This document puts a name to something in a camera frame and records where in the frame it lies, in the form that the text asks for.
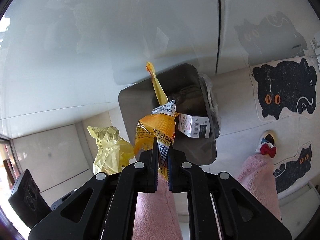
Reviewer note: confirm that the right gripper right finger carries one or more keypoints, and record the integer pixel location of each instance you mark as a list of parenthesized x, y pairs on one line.
[(219, 207)]

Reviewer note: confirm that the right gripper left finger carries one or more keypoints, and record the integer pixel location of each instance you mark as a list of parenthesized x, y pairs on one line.
[(105, 206)]

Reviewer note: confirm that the pale yellow paper bag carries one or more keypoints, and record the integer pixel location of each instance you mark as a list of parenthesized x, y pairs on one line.
[(114, 153)]

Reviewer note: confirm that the orange yellow snack wrapper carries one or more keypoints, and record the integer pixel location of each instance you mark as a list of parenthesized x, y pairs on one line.
[(159, 125)]

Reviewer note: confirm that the grey square trash bin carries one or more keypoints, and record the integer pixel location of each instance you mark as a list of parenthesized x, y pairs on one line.
[(192, 94)]

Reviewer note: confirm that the right pink fleece leg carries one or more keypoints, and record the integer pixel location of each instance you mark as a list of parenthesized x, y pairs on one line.
[(256, 176)]

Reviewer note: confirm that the small black cat mat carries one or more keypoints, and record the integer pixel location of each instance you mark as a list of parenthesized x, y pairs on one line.
[(290, 171)]

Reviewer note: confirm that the white medicine box in bin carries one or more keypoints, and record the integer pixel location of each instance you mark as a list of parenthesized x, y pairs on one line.
[(194, 126)]

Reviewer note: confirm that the large black cat mat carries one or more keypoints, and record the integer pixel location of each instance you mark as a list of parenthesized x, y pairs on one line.
[(286, 88)]

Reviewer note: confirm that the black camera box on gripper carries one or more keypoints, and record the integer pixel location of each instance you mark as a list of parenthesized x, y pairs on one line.
[(26, 200)]

